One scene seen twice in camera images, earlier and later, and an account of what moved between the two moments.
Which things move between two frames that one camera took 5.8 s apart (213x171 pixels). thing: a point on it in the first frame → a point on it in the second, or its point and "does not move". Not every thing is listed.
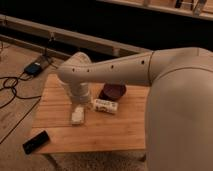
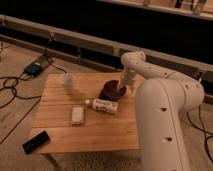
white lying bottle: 106,106 does not move
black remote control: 35,141 does not move
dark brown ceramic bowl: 113,91 does not move
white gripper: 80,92 → 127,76
